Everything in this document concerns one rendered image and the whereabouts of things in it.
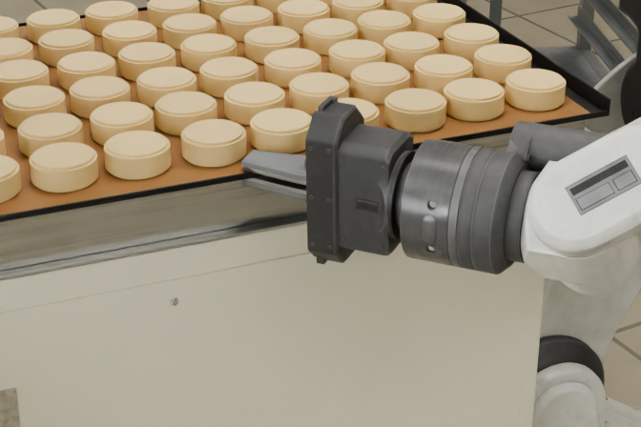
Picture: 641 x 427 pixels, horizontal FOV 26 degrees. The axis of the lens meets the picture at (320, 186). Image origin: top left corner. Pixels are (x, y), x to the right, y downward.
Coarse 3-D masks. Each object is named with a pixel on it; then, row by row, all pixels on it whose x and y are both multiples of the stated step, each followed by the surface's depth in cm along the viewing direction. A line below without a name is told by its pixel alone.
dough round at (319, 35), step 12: (312, 24) 128; (324, 24) 128; (336, 24) 128; (348, 24) 128; (312, 36) 126; (324, 36) 126; (336, 36) 126; (348, 36) 126; (312, 48) 127; (324, 48) 126
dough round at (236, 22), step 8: (232, 8) 132; (240, 8) 132; (248, 8) 132; (256, 8) 132; (224, 16) 130; (232, 16) 130; (240, 16) 130; (248, 16) 130; (256, 16) 130; (264, 16) 130; (272, 16) 131; (224, 24) 130; (232, 24) 129; (240, 24) 129; (248, 24) 129; (256, 24) 129; (264, 24) 130; (272, 24) 131; (224, 32) 130; (232, 32) 130; (240, 32) 129; (240, 40) 130
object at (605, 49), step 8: (568, 16) 340; (576, 16) 340; (584, 16) 335; (576, 24) 335; (584, 24) 335; (592, 24) 328; (584, 32) 329; (592, 32) 329; (600, 32) 323; (592, 40) 325; (600, 40) 323; (608, 40) 317; (592, 48) 321; (600, 48) 320; (608, 48) 318; (600, 56) 315; (608, 56) 315; (616, 56) 312; (608, 64) 311; (616, 64) 311
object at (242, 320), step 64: (128, 256) 107; (192, 256) 109; (256, 256) 111; (384, 256) 116; (0, 320) 105; (64, 320) 107; (128, 320) 109; (192, 320) 111; (256, 320) 114; (320, 320) 116; (384, 320) 119; (448, 320) 121; (512, 320) 124; (0, 384) 107; (64, 384) 109; (128, 384) 111; (192, 384) 114; (256, 384) 116; (320, 384) 119; (384, 384) 122; (448, 384) 125; (512, 384) 127
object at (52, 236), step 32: (576, 128) 119; (192, 192) 108; (224, 192) 109; (256, 192) 110; (0, 224) 103; (32, 224) 104; (64, 224) 105; (96, 224) 106; (128, 224) 107; (160, 224) 108; (192, 224) 109; (224, 224) 110; (0, 256) 104; (32, 256) 105; (64, 256) 106
